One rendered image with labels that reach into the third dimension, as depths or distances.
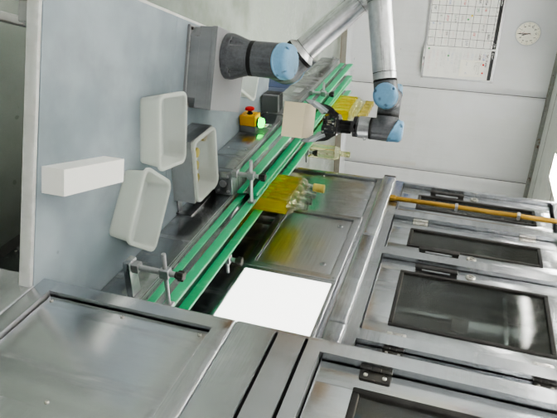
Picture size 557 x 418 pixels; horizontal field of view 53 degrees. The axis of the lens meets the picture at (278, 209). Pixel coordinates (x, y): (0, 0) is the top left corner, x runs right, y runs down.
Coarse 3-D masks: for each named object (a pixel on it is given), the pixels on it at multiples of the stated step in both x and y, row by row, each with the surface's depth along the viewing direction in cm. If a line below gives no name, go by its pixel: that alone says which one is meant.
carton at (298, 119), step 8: (288, 104) 194; (296, 104) 194; (304, 104) 193; (288, 112) 195; (296, 112) 194; (304, 112) 193; (312, 112) 204; (288, 120) 195; (296, 120) 194; (304, 120) 195; (312, 120) 206; (288, 128) 195; (296, 128) 195; (304, 128) 196; (312, 128) 208; (288, 136) 196; (296, 136) 195; (304, 136) 198
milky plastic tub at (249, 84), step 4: (248, 76) 233; (252, 76) 232; (244, 80) 233; (248, 80) 232; (252, 80) 232; (256, 80) 232; (244, 84) 233; (248, 84) 232; (252, 84) 232; (256, 84) 232; (244, 88) 233; (248, 88) 232; (252, 88) 232; (256, 88) 232; (244, 92) 219; (248, 92) 232; (252, 92) 232; (244, 96) 230; (248, 96) 224; (252, 96) 231; (252, 100) 230
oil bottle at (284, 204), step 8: (264, 192) 217; (264, 200) 213; (272, 200) 212; (280, 200) 212; (288, 200) 212; (256, 208) 216; (264, 208) 215; (272, 208) 214; (280, 208) 213; (288, 208) 212
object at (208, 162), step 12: (204, 132) 187; (192, 144) 180; (204, 144) 197; (216, 144) 197; (192, 156) 181; (204, 156) 199; (216, 156) 198; (204, 168) 201; (216, 168) 200; (204, 180) 203; (216, 180) 202; (204, 192) 195
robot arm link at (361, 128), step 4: (360, 116) 192; (364, 116) 192; (360, 120) 191; (364, 120) 190; (368, 120) 190; (356, 124) 191; (360, 124) 190; (364, 124) 190; (368, 124) 190; (356, 128) 191; (360, 128) 190; (364, 128) 190; (368, 128) 197; (356, 132) 191; (360, 132) 191; (364, 132) 190; (356, 136) 194; (360, 136) 192; (364, 136) 192
